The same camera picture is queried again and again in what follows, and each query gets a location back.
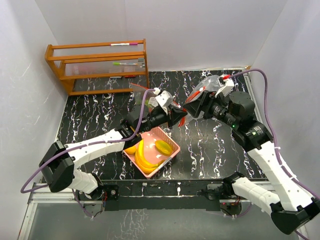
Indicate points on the yellow banana bunch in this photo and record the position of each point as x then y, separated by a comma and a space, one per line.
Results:
141, 160

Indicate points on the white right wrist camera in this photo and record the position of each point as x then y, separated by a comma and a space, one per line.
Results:
226, 85

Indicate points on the yellow mango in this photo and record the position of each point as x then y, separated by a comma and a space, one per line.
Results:
131, 150

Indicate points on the yellow lemon slice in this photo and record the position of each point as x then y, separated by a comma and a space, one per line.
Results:
163, 147

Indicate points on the green cap marker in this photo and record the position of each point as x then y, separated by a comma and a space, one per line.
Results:
125, 64

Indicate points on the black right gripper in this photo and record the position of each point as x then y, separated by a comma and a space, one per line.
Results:
207, 100

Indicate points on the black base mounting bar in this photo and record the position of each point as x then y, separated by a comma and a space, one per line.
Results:
175, 194

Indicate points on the pink perforated plastic basket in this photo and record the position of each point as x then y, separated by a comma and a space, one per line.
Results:
150, 149

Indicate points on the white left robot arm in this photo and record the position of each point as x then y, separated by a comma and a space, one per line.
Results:
61, 164

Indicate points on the wooden shelf rack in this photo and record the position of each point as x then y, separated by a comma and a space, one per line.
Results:
72, 62

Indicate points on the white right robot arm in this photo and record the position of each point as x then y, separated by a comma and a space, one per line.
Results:
290, 206

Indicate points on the clear orange-zip bag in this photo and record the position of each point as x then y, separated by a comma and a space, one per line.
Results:
139, 92

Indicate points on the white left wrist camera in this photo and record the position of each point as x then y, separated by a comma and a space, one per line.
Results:
162, 99

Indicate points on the pink cap marker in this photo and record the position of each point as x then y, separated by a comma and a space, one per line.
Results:
124, 44

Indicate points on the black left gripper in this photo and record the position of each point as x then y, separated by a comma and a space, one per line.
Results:
174, 114

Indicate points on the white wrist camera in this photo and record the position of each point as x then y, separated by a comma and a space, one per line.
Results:
162, 99
226, 85

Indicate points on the green grape bunch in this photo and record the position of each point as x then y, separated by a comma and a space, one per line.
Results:
151, 103

